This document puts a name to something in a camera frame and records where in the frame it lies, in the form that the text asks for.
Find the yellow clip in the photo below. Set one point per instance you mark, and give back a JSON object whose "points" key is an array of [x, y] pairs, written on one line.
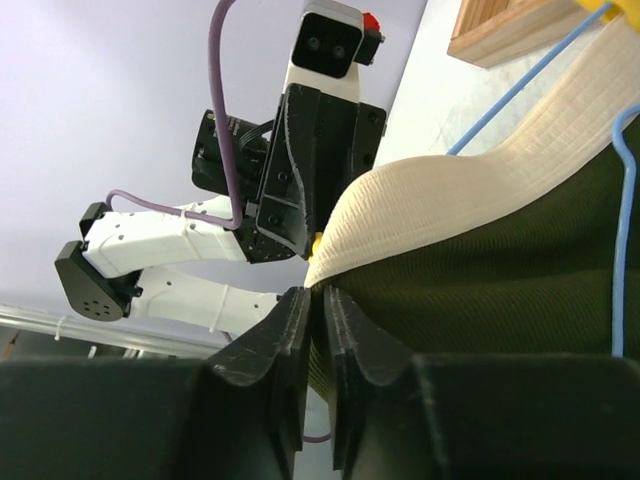
{"points": [[315, 246], [611, 9]]}

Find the dark olive underwear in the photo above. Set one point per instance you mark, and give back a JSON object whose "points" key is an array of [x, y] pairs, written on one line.
{"points": [[508, 251]]}

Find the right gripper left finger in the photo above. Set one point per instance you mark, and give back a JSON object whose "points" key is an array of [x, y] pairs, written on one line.
{"points": [[238, 414]]}

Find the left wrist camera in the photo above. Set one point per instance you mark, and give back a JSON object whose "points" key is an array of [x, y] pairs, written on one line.
{"points": [[334, 40]]}

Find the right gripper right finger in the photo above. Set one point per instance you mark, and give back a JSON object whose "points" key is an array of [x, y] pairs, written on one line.
{"points": [[397, 414]]}

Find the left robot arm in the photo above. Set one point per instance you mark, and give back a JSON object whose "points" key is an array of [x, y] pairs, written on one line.
{"points": [[124, 263]]}

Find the wooden hanger rack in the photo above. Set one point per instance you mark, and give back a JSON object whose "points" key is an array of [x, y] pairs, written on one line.
{"points": [[488, 33]]}

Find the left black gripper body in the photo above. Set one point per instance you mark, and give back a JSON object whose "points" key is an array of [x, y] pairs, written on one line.
{"points": [[291, 181]]}

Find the aluminium rail base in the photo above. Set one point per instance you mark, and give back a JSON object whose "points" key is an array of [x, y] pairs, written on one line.
{"points": [[59, 326]]}

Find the light blue wire hanger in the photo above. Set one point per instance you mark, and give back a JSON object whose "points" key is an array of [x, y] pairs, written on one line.
{"points": [[628, 186]]}

